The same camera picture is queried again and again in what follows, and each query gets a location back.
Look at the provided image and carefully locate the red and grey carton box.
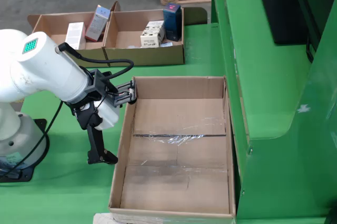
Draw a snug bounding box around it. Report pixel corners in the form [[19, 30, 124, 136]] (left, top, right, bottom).
[[84, 4, 111, 43]]

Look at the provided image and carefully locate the long thin black cable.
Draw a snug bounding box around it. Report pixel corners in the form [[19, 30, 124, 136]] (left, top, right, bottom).
[[0, 100, 64, 181]]

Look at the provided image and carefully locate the black rectangular panel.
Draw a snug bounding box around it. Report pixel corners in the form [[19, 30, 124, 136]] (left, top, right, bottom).
[[254, 0, 321, 46]]

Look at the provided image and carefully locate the thin black machine cable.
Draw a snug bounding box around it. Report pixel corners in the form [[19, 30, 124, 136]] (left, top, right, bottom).
[[305, 34, 316, 64]]

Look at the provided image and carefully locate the tall white carton box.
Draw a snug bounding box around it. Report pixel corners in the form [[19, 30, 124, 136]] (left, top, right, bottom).
[[65, 22, 87, 50]]

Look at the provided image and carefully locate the short thick black cable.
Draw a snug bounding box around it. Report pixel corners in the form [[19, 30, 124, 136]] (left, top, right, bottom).
[[57, 42, 135, 80]]

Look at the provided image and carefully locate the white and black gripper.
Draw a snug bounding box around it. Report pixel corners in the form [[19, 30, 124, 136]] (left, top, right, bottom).
[[65, 94, 120, 166]]

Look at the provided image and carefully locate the large open cardboard box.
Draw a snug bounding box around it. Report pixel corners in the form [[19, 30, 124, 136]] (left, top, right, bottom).
[[108, 76, 237, 224]]

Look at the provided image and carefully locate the dark blue carton box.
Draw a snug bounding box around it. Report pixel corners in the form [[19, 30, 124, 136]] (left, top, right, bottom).
[[162, 3, 182, 42]]

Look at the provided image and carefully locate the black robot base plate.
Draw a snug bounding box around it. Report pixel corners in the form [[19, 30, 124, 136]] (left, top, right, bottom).
[[0, 118, 49, 182]]

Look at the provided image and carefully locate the green metal machine frame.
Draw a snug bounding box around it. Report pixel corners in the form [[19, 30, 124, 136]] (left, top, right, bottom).
[[210, 0, 337, 224]]

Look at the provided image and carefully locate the white cow print carton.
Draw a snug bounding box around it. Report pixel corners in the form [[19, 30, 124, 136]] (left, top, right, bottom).
[[140, 20, 166, 49]]

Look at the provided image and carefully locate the white paper sheet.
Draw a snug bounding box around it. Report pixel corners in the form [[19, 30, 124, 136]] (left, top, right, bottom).
[[92, 212, 116, 224]]

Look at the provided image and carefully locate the open cardboard tray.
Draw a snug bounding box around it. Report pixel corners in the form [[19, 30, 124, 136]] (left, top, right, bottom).
[[102, 7, 208, 67], [27, 1, 121, 68]]

